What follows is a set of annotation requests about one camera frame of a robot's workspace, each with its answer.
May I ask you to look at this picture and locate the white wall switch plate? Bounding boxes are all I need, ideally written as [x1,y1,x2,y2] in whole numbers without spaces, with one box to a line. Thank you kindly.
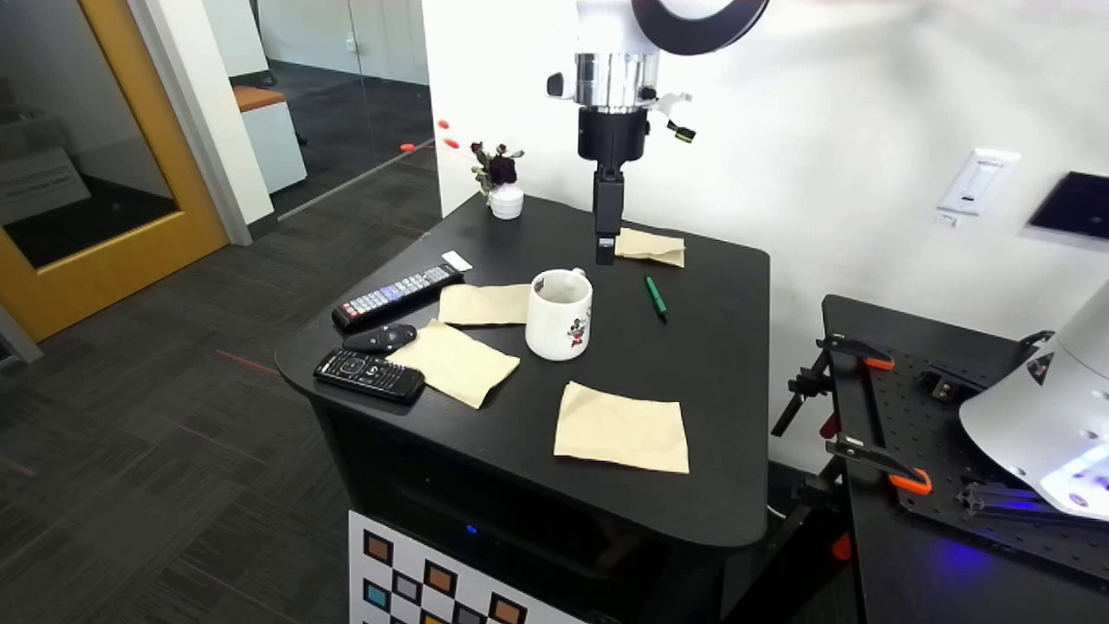
[937,148,1022,218]

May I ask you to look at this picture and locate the white cabinet with wood top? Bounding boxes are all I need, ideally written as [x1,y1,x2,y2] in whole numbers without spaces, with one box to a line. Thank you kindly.
[231,84,308,196]

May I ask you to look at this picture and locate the dark dried flowers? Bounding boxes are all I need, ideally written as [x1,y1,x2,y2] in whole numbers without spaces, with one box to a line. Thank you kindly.
[470,140,527,195]

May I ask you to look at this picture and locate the tan paper napkin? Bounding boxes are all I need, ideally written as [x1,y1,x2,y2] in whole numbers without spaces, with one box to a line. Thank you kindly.
[438,283,532,328]
[613,226,687,269]
[553,380,691,476]
[386,318,522,410]

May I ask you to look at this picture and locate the small white vase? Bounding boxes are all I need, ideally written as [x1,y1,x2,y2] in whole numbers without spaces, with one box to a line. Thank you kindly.
[487,183,526,222]

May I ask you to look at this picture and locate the small black oval remote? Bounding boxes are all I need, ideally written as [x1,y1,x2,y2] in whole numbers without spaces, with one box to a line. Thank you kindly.
[342,322,419,355]

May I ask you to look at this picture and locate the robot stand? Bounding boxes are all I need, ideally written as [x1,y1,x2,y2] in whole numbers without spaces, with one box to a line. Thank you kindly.
[814,295,1109,624]

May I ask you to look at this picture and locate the white mug with cartoon print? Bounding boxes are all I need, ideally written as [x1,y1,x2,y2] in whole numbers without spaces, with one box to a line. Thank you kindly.
[525,268,595,362]

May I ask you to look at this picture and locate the black wall panel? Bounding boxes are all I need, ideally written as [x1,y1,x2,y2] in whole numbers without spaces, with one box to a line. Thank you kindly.
[1024,170,1109,250]

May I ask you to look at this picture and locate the colour checker board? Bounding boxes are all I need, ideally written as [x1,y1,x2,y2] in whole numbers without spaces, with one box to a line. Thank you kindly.
[347,510,566,624]

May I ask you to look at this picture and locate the long black remote control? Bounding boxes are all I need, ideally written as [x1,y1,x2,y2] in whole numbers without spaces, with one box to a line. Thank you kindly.
[332,263,466,331]

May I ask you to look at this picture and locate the wide black remote control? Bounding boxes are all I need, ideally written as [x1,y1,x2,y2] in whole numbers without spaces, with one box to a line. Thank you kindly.
[312,348,427,406]

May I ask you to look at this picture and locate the yellow wooden glass door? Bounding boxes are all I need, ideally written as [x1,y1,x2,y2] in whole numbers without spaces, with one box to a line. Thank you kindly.
[0,0,232,345]

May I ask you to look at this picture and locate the black and orange bar clamp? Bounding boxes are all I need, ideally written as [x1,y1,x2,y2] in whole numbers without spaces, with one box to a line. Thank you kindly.
[795,432,934,563]
[770,333,896,439]

